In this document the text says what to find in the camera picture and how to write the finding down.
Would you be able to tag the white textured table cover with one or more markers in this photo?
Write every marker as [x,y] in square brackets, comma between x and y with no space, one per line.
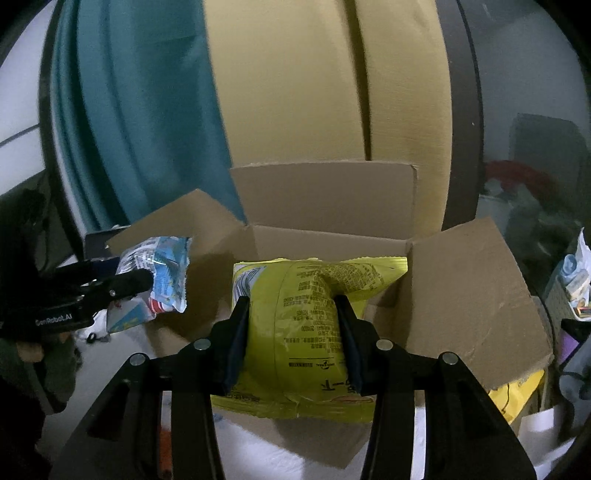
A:
[277,461]

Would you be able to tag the yellow snack bag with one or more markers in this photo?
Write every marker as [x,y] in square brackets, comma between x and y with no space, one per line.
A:
[295,332]

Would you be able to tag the teal curtain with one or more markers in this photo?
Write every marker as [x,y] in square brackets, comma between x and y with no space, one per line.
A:
[138,115]

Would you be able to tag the brown cardboard box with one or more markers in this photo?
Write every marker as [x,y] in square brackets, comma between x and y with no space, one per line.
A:
[461,300]

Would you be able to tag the grey chair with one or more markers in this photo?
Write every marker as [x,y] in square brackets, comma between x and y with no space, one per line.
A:
[549,138]

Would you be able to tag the dark door frame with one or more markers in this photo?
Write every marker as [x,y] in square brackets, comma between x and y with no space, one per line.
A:
[471,115]

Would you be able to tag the yellow curtain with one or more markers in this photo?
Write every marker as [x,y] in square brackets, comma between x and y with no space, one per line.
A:
[286,92]

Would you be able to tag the red cloth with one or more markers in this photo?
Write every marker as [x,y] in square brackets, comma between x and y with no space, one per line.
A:
[521,177]

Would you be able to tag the purple grey bag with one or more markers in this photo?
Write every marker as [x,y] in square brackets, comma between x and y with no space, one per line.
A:
[572,346]

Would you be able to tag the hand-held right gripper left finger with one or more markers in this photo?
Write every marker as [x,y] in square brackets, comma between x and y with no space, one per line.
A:
[235,344]

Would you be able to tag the person's left hand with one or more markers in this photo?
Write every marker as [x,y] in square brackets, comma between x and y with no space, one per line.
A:
[32,350]

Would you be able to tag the yellow packet with black print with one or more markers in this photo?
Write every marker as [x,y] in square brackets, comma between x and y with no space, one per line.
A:
[517,392]

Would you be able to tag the person's left forearm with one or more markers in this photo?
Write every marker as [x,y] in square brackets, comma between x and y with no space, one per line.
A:
[51,383]

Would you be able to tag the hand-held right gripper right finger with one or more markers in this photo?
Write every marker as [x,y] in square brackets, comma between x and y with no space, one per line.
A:
[349,344]

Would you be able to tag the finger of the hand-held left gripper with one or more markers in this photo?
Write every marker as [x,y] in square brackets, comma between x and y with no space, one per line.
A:
[92,267]
[124,284]

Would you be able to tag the blue white snack packet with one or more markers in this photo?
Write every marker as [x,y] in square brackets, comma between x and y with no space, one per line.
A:
[166,263]

